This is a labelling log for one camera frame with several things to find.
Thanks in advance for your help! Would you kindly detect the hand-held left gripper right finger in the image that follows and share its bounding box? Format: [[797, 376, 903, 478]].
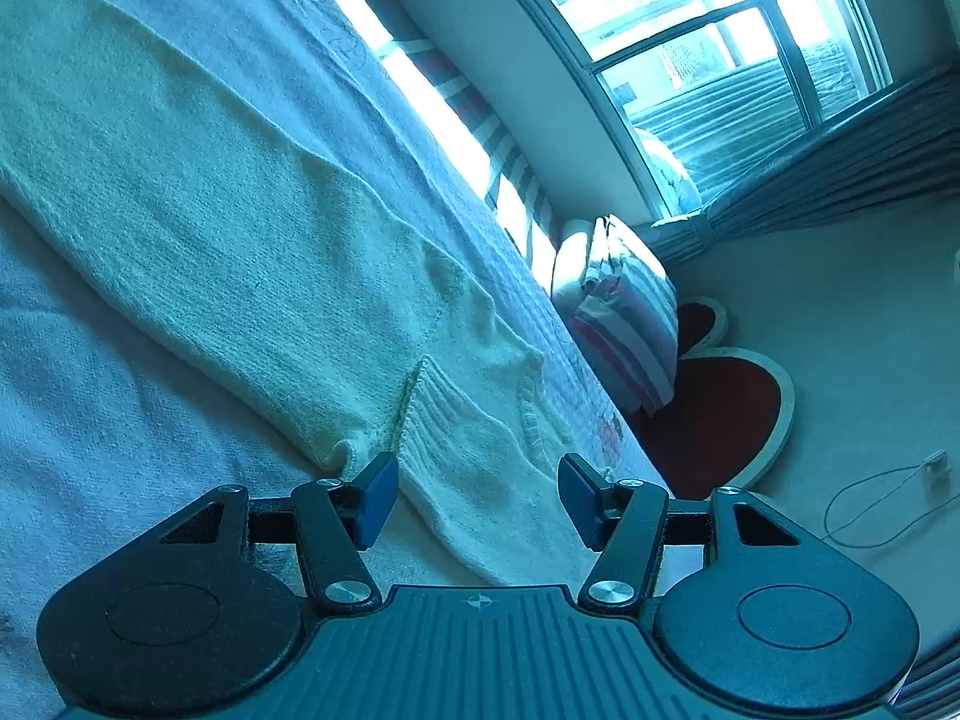
[[559, 452, 802, 614]]

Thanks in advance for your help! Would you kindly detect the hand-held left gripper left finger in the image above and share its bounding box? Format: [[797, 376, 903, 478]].
[[159, 452, 401, 614]]

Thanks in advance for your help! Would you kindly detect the cream knit sweater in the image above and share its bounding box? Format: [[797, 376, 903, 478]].
[[0, 0, 625, 590]]

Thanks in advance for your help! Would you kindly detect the red heart-shaped headboard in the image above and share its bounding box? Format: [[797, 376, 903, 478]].
[[622, 298, 797, 502]]

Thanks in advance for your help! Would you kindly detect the folded striped quilt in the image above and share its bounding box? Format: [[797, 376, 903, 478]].
[[551, 214, 680, 418]]

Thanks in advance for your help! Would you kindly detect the white floral bedspread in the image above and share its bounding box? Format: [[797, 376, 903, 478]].
[[0, 0, 676, 720]]

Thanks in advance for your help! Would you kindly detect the pale cloth bundle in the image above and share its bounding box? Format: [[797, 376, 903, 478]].
[[634, 127, 703, 212]]

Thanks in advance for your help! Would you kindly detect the striped bed sheet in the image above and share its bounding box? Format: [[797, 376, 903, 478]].
[[315, 0, 562, 265]]

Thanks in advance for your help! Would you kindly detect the grey pleated curtain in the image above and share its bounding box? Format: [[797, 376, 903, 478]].
[[651, 64, 960, 265]]

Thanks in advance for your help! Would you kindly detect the window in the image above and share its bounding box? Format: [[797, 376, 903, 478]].
[[480, 0, 895, 224]]

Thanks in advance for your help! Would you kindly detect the white cable with plug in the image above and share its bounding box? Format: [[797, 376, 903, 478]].
[[821, 450, 950, 550]]

